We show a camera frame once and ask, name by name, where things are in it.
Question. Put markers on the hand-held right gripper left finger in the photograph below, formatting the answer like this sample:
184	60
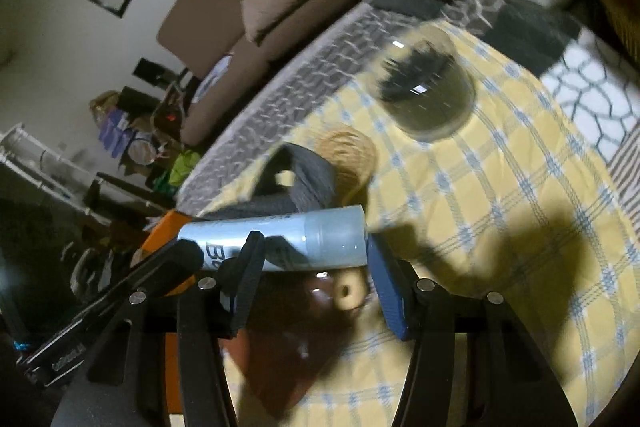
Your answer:
244	279

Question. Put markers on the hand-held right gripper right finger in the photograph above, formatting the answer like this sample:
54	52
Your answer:
387	289

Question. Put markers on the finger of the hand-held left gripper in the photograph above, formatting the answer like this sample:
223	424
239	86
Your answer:
172	264

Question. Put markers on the light blue spray can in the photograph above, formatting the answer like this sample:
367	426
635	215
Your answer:
300	239

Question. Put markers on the cream spiral skimmer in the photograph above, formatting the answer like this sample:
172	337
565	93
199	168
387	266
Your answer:
350	157

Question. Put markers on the green plastic bag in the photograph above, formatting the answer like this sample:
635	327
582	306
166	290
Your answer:
181	168

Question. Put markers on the yellow plaid tablecloth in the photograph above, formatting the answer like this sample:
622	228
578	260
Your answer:
500	207

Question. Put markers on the purple cardboard box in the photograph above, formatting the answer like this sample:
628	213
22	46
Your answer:
114	132

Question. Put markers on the white metal rack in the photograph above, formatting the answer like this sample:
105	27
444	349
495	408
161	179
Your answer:
35	157

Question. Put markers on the round glass jar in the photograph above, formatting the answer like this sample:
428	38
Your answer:
430	82

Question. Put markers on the brown sofa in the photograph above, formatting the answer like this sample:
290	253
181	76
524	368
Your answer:
215	22

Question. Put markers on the white geometric patterned cloth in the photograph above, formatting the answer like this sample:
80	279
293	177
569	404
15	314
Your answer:
595	97

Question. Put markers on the flat black case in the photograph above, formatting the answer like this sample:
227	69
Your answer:
405	4

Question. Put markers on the black folded cloth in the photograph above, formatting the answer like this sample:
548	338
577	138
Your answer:
535	37

